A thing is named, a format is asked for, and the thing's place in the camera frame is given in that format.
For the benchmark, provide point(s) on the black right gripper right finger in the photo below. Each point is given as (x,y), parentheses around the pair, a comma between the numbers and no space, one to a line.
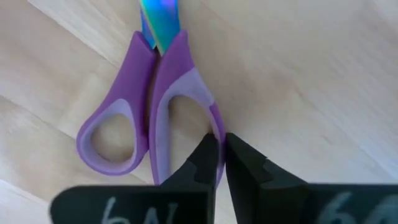
(273,199)

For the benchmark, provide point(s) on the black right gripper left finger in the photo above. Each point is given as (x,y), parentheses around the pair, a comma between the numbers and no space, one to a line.
(186,202)

